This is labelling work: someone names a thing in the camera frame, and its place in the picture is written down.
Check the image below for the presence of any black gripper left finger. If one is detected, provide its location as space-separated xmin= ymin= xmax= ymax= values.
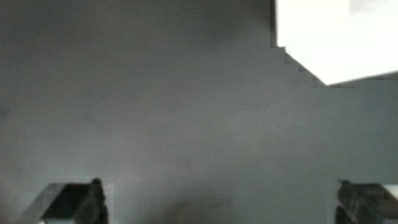
xmin=16 ymin=178 xmax=108 ymax=224

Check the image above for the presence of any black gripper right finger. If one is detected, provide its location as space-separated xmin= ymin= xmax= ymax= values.
xmin=334 ymin=180 xmax=398 ymax=224

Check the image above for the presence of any white drawer cabinet frame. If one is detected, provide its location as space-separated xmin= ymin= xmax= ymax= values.
xmin=275 ymin=0 xmax=398 ymax=85

